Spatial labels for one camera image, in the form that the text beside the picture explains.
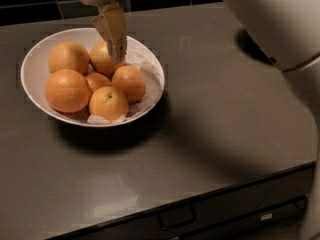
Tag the large orange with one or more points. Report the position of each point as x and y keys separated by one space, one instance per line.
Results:
x=67 y=91

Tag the white bowl with oranges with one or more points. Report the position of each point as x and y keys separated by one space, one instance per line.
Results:
x=35 y=72

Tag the orange at right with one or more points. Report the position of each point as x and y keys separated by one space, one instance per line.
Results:
x=128 y=79

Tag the white paper bowl liner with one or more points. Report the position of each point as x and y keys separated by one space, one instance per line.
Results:
x=152 y=73

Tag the dark drawer with handle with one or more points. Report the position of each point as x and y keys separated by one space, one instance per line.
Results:
x=214 y=215

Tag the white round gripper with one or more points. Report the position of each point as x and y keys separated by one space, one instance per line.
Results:
x=111 y=21

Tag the orange at front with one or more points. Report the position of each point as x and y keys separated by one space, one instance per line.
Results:
x=109 y=103

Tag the orange at back centre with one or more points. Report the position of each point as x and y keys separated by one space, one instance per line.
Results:
x=101 y=60

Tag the orange at back left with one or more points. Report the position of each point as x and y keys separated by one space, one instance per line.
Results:
x=68 y=55

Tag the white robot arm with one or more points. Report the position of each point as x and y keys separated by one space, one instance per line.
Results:
x=287 y=31

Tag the small orange in middle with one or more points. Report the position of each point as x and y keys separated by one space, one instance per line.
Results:
x=96 y=80

